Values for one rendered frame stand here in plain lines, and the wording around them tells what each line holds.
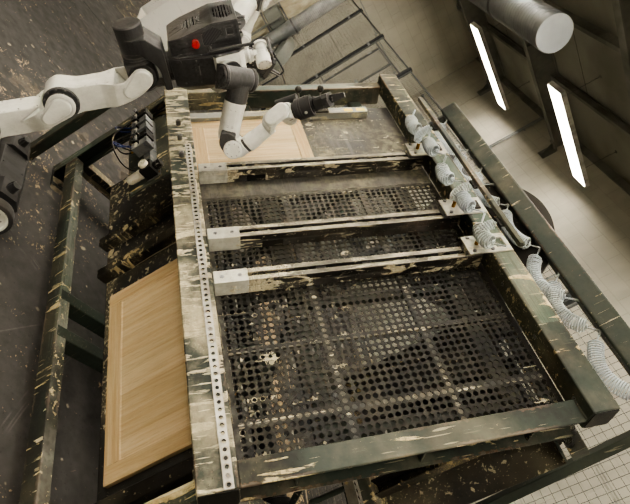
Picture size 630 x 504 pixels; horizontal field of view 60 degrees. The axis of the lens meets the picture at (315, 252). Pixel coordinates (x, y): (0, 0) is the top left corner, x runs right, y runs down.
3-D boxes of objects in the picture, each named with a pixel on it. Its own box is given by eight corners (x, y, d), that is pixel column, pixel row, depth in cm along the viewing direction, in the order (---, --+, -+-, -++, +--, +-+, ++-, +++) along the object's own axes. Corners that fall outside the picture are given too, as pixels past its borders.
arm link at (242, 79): (225, 103, 217) (232, 68, 211) (214, 95, 222) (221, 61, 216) (250, 106, 224) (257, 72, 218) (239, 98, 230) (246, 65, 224)
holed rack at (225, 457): (184, 145, 261) (184, 144, 260) (190, 144, 261) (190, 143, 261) (223, 490, 149) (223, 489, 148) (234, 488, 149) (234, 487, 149)
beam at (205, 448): (165, 105, 304) (163, 87, 296) (187, 105, 307) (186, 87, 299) (197, 512, 154) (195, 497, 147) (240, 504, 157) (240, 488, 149)
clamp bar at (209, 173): (198, 173, 254) (195, 128, 237) (435, 158, 280) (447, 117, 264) (200, 187, 247) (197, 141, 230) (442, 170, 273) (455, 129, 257)
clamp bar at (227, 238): (207, 238, 224) (204, 192, 207) (470, 214, 251) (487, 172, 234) (209, 255, 217) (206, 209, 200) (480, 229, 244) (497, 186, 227)
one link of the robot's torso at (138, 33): (110, 32, 211) (156, 24, 213) (111, 18, 220) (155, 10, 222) (133, 96, 231) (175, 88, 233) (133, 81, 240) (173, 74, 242)
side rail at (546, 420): (237, 476, 163) (236, 459, 155) (560, 415, 187) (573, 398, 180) (240, 503, 157) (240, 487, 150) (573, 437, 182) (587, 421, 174)
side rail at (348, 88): (187, 105, 307) (186, 87, 299) (374, 98, 331) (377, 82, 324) (188, 111, 303) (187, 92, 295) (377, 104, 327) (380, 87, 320)
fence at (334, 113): (190, 120, 285) (189, 113, 283) (364, 112, 307) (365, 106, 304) (191, 125, 282) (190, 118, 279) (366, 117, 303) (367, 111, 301)
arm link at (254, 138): (271, 138, 228) (236, 166, 232) (272, 131, 237) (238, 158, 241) (255, 118, 223) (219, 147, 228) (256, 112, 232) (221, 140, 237)
